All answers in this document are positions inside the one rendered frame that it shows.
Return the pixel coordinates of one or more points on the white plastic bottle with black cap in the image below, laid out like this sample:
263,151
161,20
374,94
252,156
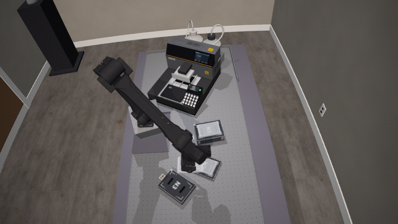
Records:
211,39

